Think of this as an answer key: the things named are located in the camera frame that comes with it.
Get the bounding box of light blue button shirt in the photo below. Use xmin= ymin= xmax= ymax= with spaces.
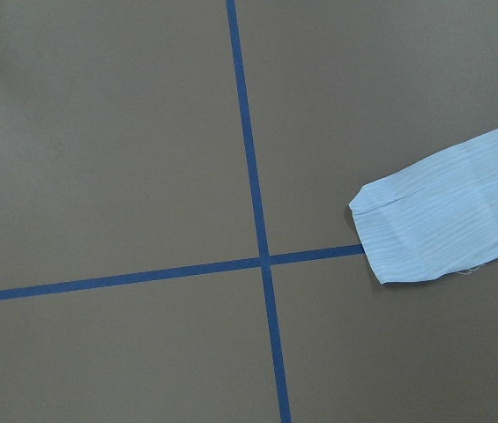
xmin=349 ymin=129 xmax=498 ymax=284

